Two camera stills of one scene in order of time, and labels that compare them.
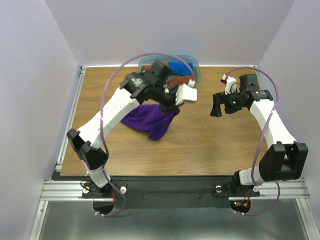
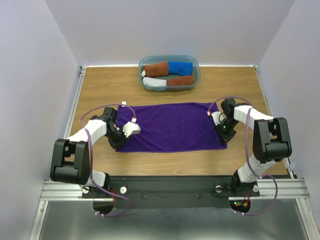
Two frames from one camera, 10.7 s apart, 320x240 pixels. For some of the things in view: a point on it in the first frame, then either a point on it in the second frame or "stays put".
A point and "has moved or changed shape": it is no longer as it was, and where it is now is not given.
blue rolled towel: x=179 y=67 stays put
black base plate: x=167 y=192 stays put
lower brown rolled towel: x=180 y=80 stays put
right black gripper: x=220 y=98 → x=225 y=137
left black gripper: x=172 y=106 → x=118 y=143
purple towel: x=148 y=117 has moved or changed shape
